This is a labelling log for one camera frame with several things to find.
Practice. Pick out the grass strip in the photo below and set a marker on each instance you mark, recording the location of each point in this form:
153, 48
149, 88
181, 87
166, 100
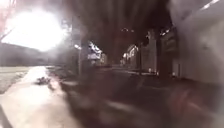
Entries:
8, 76

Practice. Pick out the grey paved path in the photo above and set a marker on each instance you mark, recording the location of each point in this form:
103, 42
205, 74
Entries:
110, 100

